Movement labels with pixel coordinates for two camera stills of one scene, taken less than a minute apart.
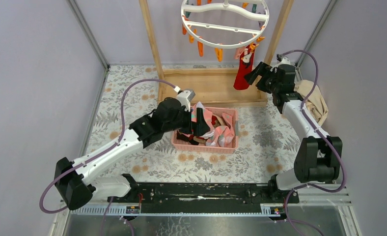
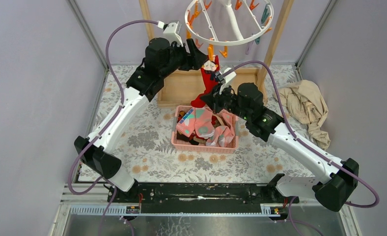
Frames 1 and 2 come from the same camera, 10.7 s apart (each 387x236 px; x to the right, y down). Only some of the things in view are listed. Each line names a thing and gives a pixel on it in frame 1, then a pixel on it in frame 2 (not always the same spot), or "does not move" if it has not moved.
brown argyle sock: (191, 139) does not move
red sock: (245, 66) -> (208, 69)
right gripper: (263, 70) -> (213, 99)
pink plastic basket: (179, 145) does not move
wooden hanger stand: (216, 87) does not move
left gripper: (199, 128) -> (190, 59)
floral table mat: (266, 150) does not move
